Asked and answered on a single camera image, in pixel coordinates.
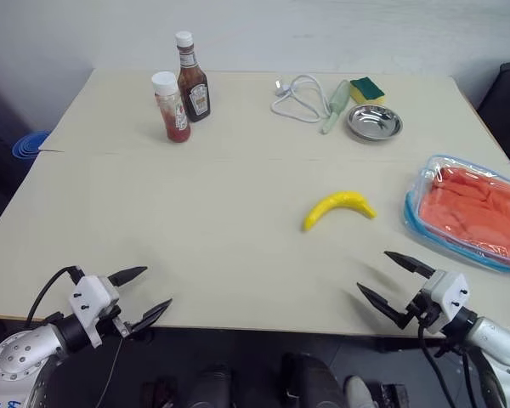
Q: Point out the dark rounded shape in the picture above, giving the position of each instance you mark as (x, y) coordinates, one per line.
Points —
(310, 382)

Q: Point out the black chair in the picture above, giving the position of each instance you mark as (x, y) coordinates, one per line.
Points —
(508, 110)

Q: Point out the yellow green sponge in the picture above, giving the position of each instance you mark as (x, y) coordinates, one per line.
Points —
(367, 90)

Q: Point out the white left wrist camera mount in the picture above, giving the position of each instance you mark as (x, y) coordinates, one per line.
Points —
(91, 295)

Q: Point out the dark full ketchup bottle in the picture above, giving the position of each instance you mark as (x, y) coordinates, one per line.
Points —
(194, 91)

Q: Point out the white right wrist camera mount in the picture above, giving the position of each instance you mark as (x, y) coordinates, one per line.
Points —
(448, 297)

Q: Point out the pale green plastic tool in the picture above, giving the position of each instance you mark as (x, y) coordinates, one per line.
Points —
(338, 100)

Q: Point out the clear bag of orange cloth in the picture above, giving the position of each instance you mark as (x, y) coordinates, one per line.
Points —
(414, 208)

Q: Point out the black box-shaped object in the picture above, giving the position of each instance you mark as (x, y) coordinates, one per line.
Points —
(393, 395)

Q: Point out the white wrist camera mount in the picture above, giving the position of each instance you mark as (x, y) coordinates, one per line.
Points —
(91, 295)
(448, 297)

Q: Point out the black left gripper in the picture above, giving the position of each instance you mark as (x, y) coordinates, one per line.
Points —
(110, 324)

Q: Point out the grey rounded shape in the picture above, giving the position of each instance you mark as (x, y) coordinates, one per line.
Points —
(358, 393)

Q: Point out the round steel bowl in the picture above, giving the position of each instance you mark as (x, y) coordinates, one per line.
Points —
(374, 123)

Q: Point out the nearly empty ketchup bottle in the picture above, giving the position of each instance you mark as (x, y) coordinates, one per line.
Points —
(175, 112)

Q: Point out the yellow toy banana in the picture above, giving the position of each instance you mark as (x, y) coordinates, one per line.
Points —
(338, 202)

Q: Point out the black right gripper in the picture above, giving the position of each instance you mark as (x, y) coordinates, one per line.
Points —
(423, 312)

